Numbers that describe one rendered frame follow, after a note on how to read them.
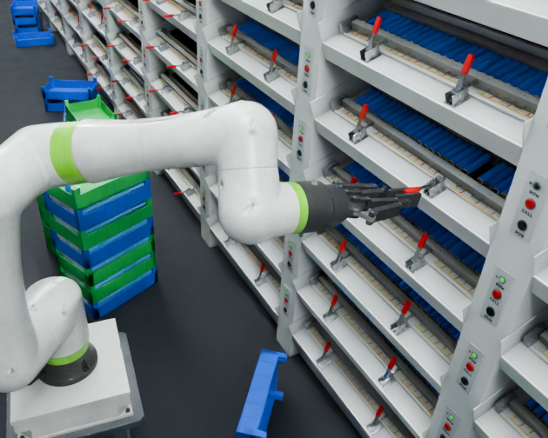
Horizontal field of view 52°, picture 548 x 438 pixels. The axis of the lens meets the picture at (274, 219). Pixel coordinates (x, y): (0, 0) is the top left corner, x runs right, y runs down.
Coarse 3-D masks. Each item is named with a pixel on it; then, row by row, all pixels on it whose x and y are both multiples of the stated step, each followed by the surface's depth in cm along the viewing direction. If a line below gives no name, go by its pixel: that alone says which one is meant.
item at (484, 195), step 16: (352, 112) 141; (368, 112) 136; (384, 128) 130; (400, 144) 127; (416, 144) 123; (416, 160) 121; (432, 160) 118; (448, 176) 116; (464, 176) 112; (480, 192) 108; (480, 208) 107; (496, 208) 106
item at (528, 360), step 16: (544, 320) 107; (512, 336) 103; (528, 336) 104; (544, 336) 104; (512, 352) 106; (528, 352) 105; (544, 352) 104; (512, 368) 104; (528, 368) 103; (544, 368) 102; (528, 384) 102; (544, 384) 100; (544, 400) 100
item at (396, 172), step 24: (336, 96) 144; (336, 120) 141; (336, 144) 141; (360, 144) 132; (384, 168) 124; (408, 168) 122; (432, 168) 120; (432, 216) 115; (456, 216) 108; (480, 216) 107; (480, 240) 104
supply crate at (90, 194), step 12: (108, 180) 194; (120, 180) 187; (132, 180) 191; (144, 180) 196; (48, 192) 185; (60, 192) 179; (72, 192) 174; (84, 192) 177; (96, 192) 180; (108, 192) 185; (72, 204) 177; (84, 204) 179
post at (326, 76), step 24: (336, 0) 130; (384, 0) 136; (312, 24) 135; (312, 48) 137; (312, 72) 140; (336, 72) 140; (312, 96) 143; (312, 120) 145; (312, 144) 149; (288, 240) 174; (312, 264) 175; (288, 336) 192
